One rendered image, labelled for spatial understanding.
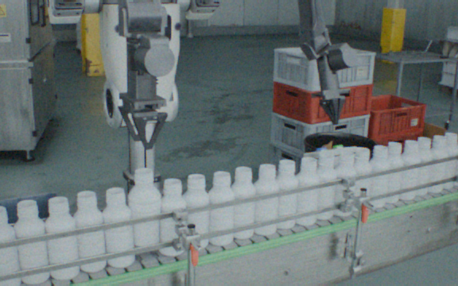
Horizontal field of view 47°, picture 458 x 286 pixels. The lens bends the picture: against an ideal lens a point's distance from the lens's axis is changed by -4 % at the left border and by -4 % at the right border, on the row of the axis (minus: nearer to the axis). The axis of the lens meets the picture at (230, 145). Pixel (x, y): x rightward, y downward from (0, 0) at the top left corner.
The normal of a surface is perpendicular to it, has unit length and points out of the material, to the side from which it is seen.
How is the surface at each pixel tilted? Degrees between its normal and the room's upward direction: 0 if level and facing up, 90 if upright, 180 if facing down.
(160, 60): 89
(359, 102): 90
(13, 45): 90
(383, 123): 90
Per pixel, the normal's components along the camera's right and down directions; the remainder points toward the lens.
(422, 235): 0.47, 0.28
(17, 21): 0.18, 0.30
